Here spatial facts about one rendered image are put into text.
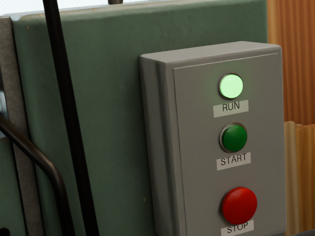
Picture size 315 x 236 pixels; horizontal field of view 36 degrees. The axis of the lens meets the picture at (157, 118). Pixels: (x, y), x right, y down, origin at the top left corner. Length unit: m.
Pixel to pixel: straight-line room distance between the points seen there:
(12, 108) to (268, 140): 0.21
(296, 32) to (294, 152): 0.46
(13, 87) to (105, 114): 0.08
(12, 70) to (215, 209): 0.20
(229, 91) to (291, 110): 1.63
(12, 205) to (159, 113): 0.16
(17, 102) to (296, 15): 1.63
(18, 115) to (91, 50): 0.09
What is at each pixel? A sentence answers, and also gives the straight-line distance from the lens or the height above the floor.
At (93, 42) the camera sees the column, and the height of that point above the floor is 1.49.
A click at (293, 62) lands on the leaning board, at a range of 1.97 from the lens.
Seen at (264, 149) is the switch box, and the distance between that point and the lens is 0.40.
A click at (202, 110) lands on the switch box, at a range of 0.36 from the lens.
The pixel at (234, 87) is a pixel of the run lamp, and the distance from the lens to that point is 0.37.
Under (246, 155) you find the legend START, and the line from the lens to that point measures 0.39.
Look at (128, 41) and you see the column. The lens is 0.40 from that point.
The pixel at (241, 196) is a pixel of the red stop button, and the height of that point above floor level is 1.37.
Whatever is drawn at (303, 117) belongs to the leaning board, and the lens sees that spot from 2.02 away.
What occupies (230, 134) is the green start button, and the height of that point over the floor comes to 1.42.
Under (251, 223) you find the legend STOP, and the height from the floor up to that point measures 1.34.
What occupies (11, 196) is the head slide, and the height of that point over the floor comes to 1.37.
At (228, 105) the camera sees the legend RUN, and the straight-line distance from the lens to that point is 0.37.
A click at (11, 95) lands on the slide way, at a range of 0.42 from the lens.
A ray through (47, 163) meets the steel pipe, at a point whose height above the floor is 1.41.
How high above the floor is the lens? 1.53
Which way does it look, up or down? 14 degrees down
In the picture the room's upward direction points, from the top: 5 degrees counter-clockwise
